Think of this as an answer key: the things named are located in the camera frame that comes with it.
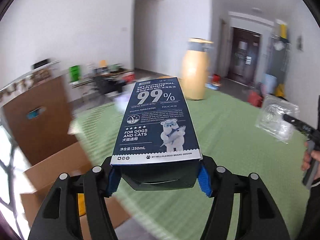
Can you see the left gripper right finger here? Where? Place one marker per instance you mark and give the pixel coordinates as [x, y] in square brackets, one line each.
[240, 202]

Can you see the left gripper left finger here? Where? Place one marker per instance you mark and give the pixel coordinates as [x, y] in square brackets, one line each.
[87, 199]

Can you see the clear plastic packaging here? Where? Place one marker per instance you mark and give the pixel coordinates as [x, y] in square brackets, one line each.
[270, 117]

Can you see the dark blue pet supplement box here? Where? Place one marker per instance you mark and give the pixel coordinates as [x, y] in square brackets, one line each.
[156, 147]

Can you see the right hand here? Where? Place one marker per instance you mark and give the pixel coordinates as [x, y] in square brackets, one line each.
[306, 164]

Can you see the cardboard box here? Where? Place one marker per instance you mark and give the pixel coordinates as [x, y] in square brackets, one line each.
[62, 179]

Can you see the green checked tablecloth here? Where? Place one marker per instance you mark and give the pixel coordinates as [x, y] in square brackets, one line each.
[226, 131]

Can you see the grey refrigerator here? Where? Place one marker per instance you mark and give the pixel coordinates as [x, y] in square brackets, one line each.
[278, 63]

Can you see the brown wooden chair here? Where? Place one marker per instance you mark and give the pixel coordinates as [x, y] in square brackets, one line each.
[39, 120]

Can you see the dark entrance door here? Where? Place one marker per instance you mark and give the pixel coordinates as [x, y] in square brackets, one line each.
[244, 56]

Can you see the yellow thermos jug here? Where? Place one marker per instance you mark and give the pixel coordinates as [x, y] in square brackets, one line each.
[195, 68]

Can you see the low side table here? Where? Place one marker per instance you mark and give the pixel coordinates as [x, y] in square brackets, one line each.
[104, 80]

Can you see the drying rack with plants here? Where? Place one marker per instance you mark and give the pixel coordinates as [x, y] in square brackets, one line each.
[29, 80]

